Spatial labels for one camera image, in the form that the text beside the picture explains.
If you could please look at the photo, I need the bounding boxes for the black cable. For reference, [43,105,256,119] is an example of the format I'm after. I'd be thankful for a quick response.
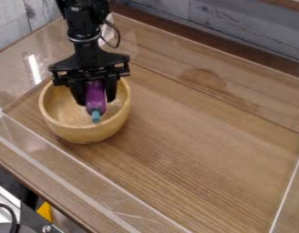
[0,202,20,233]

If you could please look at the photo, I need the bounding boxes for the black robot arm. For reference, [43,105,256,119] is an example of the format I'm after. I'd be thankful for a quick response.
[48,0,130,106]

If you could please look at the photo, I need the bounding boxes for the yellow sticker on base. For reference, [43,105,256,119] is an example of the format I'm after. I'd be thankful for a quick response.
[36,202,52,222]

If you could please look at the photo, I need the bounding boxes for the purple toy eggplant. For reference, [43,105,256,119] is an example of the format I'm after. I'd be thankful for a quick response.
[86,81,107,123]

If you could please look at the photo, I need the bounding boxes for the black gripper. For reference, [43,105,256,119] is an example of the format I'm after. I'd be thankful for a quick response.
[48,37,130,106]

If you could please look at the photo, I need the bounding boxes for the clear acrylic tray walls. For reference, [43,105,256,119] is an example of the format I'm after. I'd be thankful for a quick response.
[0,15,299,233]

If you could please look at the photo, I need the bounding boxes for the clear acrylic corner bracket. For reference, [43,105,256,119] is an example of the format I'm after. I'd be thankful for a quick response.
[98,12,117,46]

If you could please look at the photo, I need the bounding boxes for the brown wooden bowl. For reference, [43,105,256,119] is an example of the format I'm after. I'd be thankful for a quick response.
[39,80,131,144]

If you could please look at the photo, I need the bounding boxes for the black metal base with screw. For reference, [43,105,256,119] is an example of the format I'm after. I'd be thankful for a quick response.
[18,204,63,233]

